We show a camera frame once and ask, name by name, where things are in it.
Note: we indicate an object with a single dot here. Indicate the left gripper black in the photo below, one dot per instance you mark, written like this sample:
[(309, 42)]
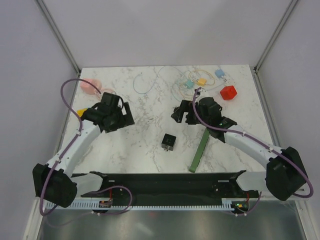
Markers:
[(125, 120)]

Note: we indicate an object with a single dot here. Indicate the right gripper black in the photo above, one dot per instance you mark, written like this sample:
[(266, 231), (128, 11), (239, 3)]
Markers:
[(186, 106)]

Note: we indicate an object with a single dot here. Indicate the teal charger plug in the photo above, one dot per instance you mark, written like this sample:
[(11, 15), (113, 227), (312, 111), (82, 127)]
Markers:
[(189, 84)]

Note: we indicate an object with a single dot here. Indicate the black cube power socket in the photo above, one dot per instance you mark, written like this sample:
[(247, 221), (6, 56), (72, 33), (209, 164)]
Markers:
[(168, 142)]

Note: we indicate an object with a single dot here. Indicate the yellow charger plug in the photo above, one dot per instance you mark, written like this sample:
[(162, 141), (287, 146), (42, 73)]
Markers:
[(201, 82)]

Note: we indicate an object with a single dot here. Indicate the red cube power socket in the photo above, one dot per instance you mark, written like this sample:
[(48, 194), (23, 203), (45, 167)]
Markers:
[(228, 92)]

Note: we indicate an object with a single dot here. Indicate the green power strip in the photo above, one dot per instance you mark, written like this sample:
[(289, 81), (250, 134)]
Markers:
[(199, 152)]

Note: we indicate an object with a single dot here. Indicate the blue charger plug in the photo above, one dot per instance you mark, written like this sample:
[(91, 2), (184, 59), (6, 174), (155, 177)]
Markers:
[(220, 73)]

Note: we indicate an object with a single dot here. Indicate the white adapter plug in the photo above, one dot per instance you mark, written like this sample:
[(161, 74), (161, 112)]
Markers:
[(229, 82)]

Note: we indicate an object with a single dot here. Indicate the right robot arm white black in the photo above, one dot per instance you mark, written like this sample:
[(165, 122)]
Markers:
[(284, 173)]

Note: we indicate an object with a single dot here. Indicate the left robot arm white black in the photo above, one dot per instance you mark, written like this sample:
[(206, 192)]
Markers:
[(54, 181)]

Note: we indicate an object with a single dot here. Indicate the yellow cube power socket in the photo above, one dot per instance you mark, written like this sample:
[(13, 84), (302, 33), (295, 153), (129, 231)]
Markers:
[(80, 112)]

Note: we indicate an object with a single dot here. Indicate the pink cube power socket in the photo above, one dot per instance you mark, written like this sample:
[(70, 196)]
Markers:
[(91, 86)]

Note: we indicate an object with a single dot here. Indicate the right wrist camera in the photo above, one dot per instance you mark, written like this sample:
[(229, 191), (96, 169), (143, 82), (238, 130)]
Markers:
[(202, 93)]

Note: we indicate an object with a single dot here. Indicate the white slotted cable duct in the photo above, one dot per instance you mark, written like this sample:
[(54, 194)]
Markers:
[(101, 204)]

